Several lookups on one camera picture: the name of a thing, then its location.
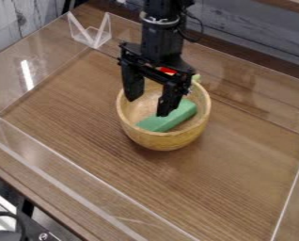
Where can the clear acrylic corner bracket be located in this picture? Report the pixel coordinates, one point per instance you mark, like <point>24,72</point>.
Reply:
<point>91,36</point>

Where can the red toy strawberry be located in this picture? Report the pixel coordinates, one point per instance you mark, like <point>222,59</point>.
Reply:
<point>196,77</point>

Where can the brown wooden bowl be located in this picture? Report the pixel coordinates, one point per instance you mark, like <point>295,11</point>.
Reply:
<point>131,112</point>

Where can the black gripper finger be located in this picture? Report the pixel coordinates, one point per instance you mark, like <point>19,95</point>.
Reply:
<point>132,82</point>
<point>169,99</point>

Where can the green rectangular block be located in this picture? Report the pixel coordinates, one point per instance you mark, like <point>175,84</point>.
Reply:
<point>163,124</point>

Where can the black device with logo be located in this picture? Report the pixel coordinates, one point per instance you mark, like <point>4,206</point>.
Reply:
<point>41,228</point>

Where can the clear acrylic enclosure wall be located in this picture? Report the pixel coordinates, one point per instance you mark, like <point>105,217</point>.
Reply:
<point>227,188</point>

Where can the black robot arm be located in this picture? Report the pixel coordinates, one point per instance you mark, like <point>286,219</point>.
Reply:
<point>164,9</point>

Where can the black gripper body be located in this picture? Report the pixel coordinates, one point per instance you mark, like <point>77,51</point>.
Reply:
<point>159,50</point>

